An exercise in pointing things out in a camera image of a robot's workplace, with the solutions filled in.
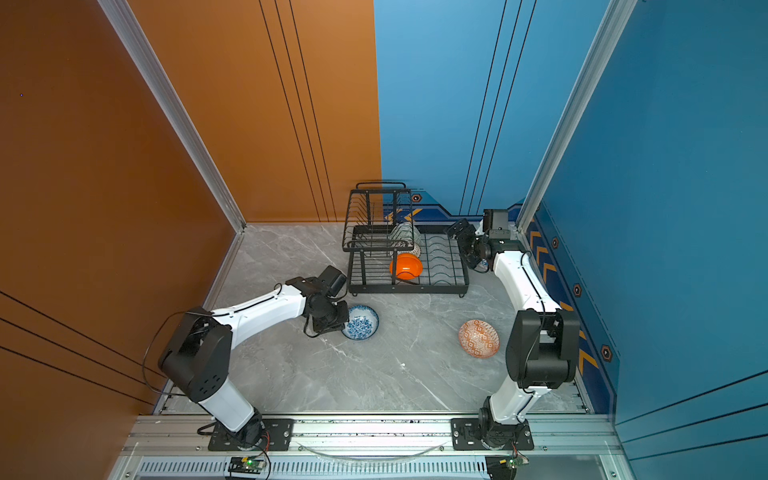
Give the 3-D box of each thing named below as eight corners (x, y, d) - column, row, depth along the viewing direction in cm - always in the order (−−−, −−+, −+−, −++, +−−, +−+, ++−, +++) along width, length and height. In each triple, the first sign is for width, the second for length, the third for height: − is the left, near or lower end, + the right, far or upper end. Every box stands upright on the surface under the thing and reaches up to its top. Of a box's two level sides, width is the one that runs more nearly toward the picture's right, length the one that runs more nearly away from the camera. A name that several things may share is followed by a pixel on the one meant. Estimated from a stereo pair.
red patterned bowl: (461, 358, 88) (463, 352, 84) (456, 327, 94) (459, 320, 90) (497, 358, 88) (501, 352, 84) (490, 327, 94) (494, 320, 90)
